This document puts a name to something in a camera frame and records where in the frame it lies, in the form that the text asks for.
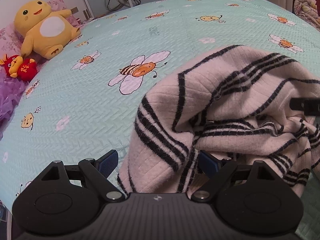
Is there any red plush toy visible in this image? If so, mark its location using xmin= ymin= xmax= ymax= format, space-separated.
xmin=0 ymin=54 xmax=38 ymax=82

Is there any purple fluffy cloth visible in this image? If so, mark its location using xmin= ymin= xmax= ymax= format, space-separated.
xmin=0 ymin=76 xmax=27 ymax=140

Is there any white black-striped knit sweater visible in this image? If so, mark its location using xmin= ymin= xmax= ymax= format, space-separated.
xmin=117 ymin=44 xmax=320 ymax=200

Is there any pile of floral quilts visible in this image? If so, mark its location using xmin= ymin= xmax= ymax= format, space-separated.
xmin=292 ymin=0 xmax=320 ymax=32

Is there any mint bee-print quilted bedspread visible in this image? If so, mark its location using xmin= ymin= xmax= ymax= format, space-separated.
xmin=0 ymin=0 xmax=320 ymax=240

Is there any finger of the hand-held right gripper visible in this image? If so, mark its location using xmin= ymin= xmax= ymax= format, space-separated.
xmin=290 ymin=97 xmax=320 ymax=117

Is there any yellow plush toy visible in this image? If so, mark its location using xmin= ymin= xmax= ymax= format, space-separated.
xmin=14 ymin=0 xmax=82 ymax=60

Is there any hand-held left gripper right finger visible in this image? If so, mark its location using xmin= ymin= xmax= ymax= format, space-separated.
xmin=191 ymin=150 xmax=275 ymax=202

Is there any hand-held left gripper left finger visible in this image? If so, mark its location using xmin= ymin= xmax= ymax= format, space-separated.
xmin=41 ymin=149 xmax=125 ymax=202

